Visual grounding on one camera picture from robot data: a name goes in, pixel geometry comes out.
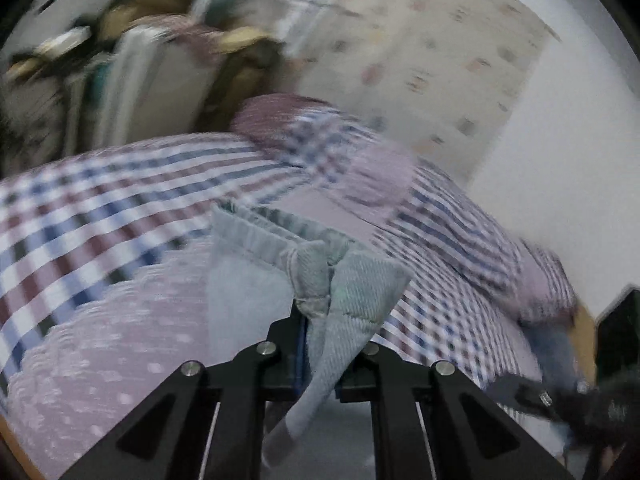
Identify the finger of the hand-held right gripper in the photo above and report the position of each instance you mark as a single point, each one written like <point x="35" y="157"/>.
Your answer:
<point x="525" y="395"/>

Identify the wooden bed frame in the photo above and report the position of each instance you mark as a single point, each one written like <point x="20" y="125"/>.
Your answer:
<point x="585" y="340"/>

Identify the blue plush blanket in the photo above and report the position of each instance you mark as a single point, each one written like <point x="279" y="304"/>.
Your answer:
<point x="550" y="350"/>

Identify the brown cardboard box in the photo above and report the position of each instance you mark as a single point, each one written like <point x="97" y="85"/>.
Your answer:
<point x="245" y="85"/>

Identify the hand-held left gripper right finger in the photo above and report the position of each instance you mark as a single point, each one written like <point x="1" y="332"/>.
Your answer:
<point x="385" y="377"/>

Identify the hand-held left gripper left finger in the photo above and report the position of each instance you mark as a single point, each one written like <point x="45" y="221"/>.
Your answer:
<point x="300" y="355"/>

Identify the small-checked dotted quilt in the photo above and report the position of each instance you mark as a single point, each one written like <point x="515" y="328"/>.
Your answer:
<point x="325" y="135"/>

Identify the pineapple print curtain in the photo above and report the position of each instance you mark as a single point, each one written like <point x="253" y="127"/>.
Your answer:
<point x="425" y="60"/>

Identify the grey-green pants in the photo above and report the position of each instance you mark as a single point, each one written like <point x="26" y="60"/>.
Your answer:
<point x="350" y="290"/>

